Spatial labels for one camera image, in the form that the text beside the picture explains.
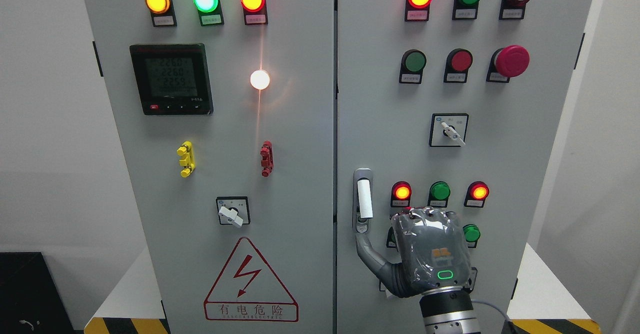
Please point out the left door white selector switch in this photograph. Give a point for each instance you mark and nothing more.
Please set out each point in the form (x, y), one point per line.
(233, 210)

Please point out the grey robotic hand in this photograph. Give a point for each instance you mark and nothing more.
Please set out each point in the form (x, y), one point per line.
(433, 250)

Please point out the upper right white selector switch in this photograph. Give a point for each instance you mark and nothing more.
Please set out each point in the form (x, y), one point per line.
(448, 129)

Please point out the green indicator light top left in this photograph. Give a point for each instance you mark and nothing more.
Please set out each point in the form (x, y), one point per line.
(209, 12)

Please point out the silver cabinet door handle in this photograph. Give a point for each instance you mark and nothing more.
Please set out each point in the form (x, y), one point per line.
(362, 208)

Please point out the red electric hazard warning sign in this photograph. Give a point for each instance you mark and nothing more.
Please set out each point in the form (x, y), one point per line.
(248, 289)

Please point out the right grey cabinet door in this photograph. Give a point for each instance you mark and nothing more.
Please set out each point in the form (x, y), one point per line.
(385, 126)

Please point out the lower white selector switch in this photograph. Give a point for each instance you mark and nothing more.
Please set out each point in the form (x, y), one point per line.
(383, 289)

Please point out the red push button second row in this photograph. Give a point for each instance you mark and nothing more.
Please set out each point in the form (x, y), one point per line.
(457, 65)

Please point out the green indicator lower right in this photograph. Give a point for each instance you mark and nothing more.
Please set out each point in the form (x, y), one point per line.
(472, 235)

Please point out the green indicator lower middle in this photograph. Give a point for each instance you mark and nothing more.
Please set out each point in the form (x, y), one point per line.
(439, 194)

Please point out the black box lower left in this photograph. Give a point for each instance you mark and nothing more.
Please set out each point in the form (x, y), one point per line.
(29, 300)

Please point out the yellow terminal connector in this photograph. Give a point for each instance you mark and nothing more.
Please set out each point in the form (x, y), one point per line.
(186, 158)

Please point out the red indicator light top left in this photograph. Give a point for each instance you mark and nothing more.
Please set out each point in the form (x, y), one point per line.
(254, 12)

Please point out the green push button second row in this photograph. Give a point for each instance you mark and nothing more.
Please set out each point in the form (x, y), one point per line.
(413, 63)

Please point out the green button top right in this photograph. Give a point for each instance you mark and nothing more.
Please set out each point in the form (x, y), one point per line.
(465, 10)

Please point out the red mushroom emergency stop button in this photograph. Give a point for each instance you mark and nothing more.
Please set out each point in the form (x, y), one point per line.
(506, 63)

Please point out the red lit indicator top right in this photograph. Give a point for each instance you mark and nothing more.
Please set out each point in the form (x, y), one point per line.
(417, 10)

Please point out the yellow indicator light top left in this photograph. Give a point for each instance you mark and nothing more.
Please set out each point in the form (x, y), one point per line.
(162, 13)

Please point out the green push button lower left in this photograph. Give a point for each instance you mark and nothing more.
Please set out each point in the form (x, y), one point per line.
(391, 242)

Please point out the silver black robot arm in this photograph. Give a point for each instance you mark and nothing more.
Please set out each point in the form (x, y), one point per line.
(448, 310)

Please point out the black digital power meter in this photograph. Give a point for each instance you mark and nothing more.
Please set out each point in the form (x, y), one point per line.
(172, 79)

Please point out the red lit indicator lower left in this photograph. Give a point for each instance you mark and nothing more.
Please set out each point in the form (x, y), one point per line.
(401, 192)

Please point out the red lit indicator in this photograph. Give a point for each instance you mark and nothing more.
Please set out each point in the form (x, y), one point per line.
(401, 192)
(417, 10)
(476, 194)

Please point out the red lit indicator lower right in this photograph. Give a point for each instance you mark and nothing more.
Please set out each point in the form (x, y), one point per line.
(476, 194)

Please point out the grey cabinet door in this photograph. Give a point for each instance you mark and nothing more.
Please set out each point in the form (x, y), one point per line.
(385, 126)
(291, 210)

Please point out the black rotary knob switch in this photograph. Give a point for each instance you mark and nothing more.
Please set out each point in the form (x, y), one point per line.
(470, 284)

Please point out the white glowing indicator light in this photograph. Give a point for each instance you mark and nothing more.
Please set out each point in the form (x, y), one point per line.
(260, 79)

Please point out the red terminal connector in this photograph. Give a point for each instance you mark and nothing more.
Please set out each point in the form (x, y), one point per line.
(267, 158)

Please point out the left grey cabinet door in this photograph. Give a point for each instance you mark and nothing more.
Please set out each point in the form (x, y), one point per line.
(291, 210)

